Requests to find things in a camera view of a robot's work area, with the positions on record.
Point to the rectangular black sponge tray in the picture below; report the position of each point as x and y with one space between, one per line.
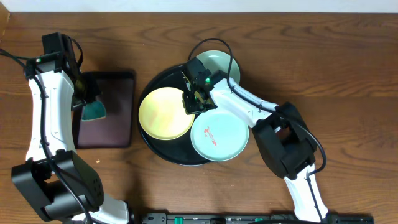
113 130

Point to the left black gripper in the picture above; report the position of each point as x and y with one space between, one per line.
94 89

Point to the green sponge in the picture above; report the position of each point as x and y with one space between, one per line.
93 111

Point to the light blue plate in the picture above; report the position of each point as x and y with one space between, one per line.
215 60
218 135

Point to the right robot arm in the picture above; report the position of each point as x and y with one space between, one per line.
284 141

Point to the yellow plate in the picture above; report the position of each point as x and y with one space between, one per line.
162 114

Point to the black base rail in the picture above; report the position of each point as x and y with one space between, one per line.
163 218

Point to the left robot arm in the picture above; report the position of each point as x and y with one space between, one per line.
56 182

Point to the round black tray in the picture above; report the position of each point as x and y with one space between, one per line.
180 150

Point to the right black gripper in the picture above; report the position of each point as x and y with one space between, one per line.
189 109

